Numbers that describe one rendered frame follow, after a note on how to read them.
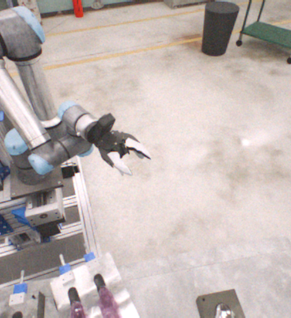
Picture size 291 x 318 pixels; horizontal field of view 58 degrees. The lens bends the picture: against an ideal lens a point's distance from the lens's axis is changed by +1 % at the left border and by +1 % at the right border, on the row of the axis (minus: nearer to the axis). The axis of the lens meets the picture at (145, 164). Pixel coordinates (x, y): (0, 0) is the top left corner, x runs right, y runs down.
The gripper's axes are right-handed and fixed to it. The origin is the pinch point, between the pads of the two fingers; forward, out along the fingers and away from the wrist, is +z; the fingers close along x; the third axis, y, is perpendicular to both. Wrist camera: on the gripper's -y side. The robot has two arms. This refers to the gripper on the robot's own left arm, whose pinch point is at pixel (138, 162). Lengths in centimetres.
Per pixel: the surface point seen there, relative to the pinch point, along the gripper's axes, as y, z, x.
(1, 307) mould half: 49, -21, 59
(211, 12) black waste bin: 127, -184, -295
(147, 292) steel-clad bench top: 64, 12, 17
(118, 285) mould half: 56, 4, 24
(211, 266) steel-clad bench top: 68, 24, -11
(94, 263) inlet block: 55, -10, 25
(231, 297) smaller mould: 60, 37, -5
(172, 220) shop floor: 153, -28, -42
